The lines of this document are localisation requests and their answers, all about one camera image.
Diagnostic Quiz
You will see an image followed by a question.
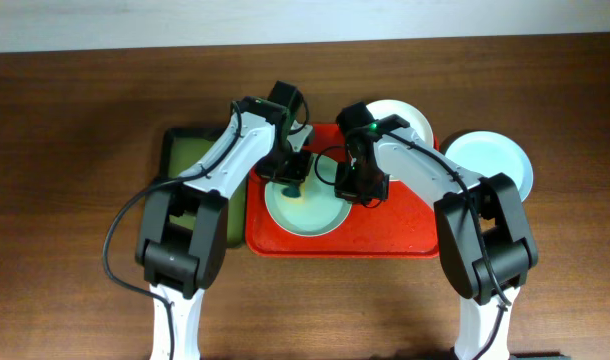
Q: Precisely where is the green and yellow sponge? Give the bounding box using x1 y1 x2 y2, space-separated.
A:
280 184 301 199

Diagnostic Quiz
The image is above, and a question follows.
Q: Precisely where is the pale green plate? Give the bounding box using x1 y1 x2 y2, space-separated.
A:
264 154 352 237

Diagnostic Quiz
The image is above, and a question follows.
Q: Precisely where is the white plate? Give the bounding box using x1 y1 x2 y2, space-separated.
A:
365 98 435 182

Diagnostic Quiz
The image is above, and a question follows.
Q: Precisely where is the light blue plate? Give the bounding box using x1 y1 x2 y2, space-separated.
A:
440 130 534 202

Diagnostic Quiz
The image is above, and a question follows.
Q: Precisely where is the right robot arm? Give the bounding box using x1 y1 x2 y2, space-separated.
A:
333 112 538 359

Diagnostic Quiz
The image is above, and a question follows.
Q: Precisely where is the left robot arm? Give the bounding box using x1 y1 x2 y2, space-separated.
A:
135 90 313 359

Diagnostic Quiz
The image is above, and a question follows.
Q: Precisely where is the red plastic tray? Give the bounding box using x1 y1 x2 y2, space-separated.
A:
244 122 441 259

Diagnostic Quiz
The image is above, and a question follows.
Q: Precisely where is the dark green tray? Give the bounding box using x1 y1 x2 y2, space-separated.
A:
157 128 247 248

